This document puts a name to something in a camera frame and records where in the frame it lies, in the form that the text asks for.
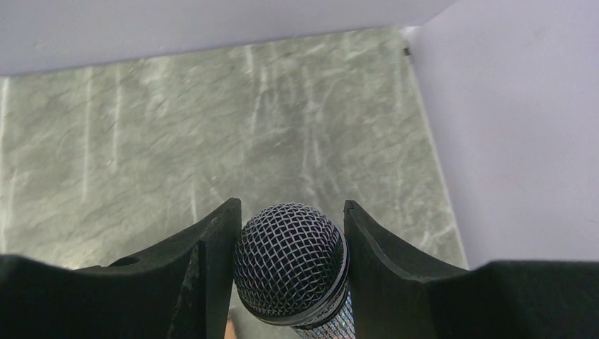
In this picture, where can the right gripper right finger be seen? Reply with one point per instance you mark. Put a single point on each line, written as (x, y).
(399, 291)

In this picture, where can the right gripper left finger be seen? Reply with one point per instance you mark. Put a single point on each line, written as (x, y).
(178, 288)

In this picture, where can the silver mesh glitter microphone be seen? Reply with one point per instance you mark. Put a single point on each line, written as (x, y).
(291, 269)

